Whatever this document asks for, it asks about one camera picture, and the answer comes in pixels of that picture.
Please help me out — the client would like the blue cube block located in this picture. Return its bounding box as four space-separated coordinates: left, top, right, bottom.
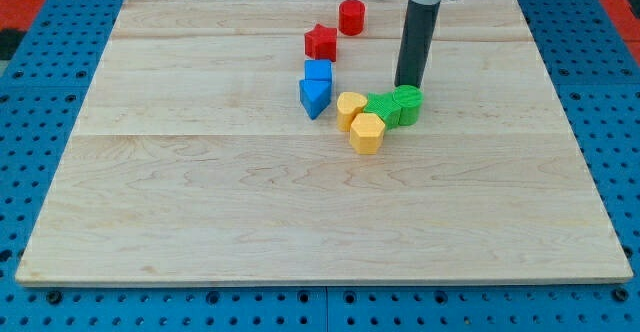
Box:
304 59 333 82

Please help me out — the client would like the yellow hexagon block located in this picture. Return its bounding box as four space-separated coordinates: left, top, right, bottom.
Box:
349 113 386 155

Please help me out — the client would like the yellow heart block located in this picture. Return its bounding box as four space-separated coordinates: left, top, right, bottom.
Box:
336 91 368 132

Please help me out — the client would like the blue triangle block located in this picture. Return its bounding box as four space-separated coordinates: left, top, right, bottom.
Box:
299 79 332 120

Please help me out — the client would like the green star block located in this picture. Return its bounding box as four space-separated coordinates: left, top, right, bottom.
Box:
363 92 402 129

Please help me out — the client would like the green cylinder block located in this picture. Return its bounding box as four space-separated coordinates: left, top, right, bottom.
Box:
393 85 423 126

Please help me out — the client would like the red star block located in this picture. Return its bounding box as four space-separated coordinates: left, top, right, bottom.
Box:
304 24 337 62

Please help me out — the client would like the light wooden board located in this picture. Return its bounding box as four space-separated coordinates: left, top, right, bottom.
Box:
16 0 632 287

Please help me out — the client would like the red cylinder block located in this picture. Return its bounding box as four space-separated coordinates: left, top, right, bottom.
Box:
338 0 366 36

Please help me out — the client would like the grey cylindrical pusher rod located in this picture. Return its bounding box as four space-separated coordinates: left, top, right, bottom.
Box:
394 0 440 88

